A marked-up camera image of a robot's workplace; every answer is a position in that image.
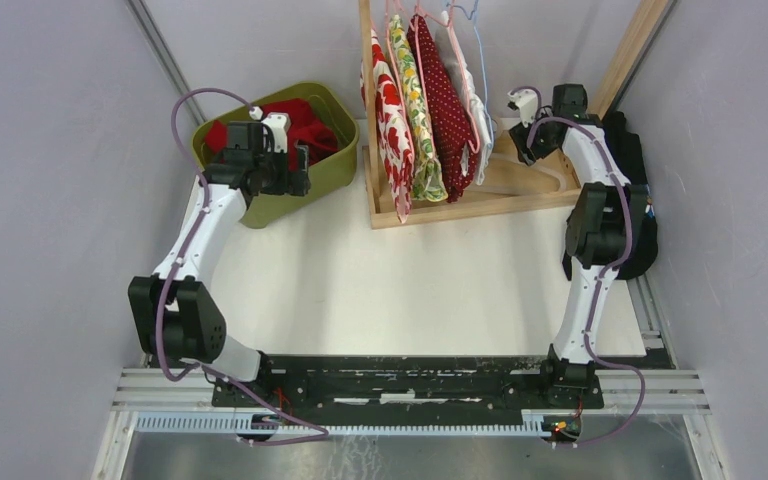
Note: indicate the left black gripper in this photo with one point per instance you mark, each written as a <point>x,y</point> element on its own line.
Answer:
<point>295,183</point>

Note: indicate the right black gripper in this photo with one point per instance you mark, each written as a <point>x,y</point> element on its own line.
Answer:
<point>519,135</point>

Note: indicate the red skirt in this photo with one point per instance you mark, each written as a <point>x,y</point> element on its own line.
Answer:
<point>306,129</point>

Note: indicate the cream plastic hanger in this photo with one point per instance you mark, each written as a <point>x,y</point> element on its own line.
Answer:
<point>505,175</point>

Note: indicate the white garment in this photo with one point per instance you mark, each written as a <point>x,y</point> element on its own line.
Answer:
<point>463,82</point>

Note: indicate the blue wire hanger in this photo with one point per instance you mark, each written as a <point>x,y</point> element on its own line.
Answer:
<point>472,17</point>

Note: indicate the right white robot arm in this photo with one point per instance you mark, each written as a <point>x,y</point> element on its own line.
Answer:
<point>571,362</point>

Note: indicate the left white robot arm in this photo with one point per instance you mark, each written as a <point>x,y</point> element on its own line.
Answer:
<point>176,317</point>

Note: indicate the black garment with flower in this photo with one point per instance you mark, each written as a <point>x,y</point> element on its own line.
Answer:
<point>597,222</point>

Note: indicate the green plastic basket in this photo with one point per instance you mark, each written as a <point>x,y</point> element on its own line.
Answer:
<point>326,176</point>

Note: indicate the dark red polka-dot garment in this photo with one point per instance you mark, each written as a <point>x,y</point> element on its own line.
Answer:
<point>451,127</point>

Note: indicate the wooden clothes rack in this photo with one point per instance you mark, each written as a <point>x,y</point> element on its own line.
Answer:
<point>639,35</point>

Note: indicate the red poppy print garment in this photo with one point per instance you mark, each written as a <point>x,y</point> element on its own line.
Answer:
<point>395,143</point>

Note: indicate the yellow floral print garment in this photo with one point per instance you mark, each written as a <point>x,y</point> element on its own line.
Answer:
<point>428,184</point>

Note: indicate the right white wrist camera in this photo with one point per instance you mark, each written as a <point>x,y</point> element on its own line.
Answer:
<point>526,101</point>

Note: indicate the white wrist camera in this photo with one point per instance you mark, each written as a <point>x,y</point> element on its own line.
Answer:
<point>526,101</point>
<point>278,125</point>

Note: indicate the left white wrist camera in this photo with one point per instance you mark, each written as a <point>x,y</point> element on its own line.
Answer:
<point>278,125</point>

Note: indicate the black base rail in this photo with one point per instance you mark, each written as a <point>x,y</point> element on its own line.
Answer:
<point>331,392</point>

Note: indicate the white slotted cable duct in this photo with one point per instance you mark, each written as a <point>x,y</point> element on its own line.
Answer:
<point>371,427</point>

